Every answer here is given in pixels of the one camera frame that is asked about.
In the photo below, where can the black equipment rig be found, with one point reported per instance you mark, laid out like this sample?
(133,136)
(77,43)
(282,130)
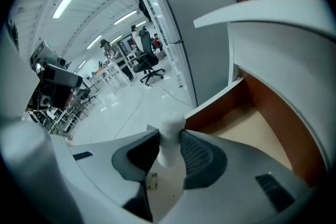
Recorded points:
(56,86)

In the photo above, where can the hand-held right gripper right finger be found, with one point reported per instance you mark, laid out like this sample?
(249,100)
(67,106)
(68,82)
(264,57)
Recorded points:
(231,191)

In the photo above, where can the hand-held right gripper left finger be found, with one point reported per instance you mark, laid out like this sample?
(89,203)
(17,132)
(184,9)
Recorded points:
(105,165)

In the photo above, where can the black hanging clothes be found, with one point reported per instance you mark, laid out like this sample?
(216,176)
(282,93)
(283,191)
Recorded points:
(140,1)

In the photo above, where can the small white cylindrical item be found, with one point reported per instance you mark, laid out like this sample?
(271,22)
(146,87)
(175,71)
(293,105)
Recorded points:
(170,136)

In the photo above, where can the white table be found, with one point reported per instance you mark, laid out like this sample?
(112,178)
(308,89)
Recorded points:
(111,70)

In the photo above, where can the small metal plate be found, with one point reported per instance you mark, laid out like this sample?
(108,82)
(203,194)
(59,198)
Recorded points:
(151,181)

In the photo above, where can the black office chair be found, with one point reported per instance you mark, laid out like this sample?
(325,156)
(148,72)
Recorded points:
(147,59)

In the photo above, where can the wooden desk drawer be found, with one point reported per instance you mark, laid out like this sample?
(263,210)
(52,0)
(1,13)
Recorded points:
(262,123)

